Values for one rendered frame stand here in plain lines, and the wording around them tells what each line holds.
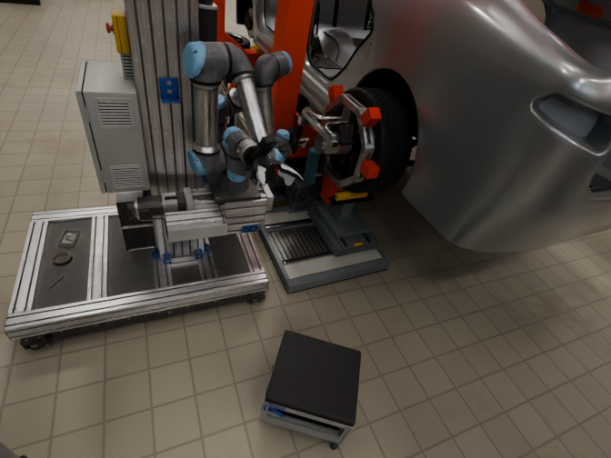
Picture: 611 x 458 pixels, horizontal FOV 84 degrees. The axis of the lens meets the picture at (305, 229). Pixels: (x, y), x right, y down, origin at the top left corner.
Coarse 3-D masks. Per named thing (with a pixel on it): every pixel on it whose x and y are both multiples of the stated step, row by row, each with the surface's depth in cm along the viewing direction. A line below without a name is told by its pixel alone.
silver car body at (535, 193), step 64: (256, 0) 360; (320, 0) 382; (384, 0) 194; (448, 0) 160; (512, 0) 144; (576, 0) 259; (320, 64) 357; (384, 64) 201; (448, 64) 161; (512, 64) 136; (576, 64) 121; (448, 128) 167; (512, 128) 139; (576, 128) 138; (448, 192) 173; (512, 192) 146; (576, 192) 141
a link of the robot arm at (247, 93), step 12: (240, 60) 126; (240, 72) 127; (252, 72) 129; (240, 84) 129; (252, 84) 130; (240, 96) 130; (252, 96) 129; (252, 108) 130; (252, 120) 130; (264, 120) 132; (252, 132) 131; (264, 132) 132; (276, 156) 134
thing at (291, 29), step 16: (288, 0) 186; (304, 0) 189; (288, 16) 192; (304, 16) 195; (288, 32) 197; (304, 32) 201; (288, 48) 203; (304, 48) 207; (288, 80) 216; (272, 96) 226; (288, 96) 224; (288, 112) 231; (288, 128) 240
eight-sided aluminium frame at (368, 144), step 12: (348, 96) 207; (324, 108) 228; (336, 108) 222; (360, 108) 195; (360, 120) 194; (360, 132) 196; (372, 144) 195; (360, 156) 199; (324, 168) 239; (336, 180) 228; (348, 180) 214; (360, 180) 209
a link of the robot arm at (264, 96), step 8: (264, 56) 161; (272, 56) 162; (256, 64) 162; (264, 64) 160; (272, 64) 161; (256, 72) 161; (264, 72) 160; (272, 72) 162; (256, 80) 162; (264, 80) 162; (272, 80) 165; (256, 88) 165; (264, 88) 164; (264, 96) 167; (264, 104) 169; (272, 104) 172; (264, 112) 171; (272, 112) 173; (272, 120) 175; (272, 128) 177
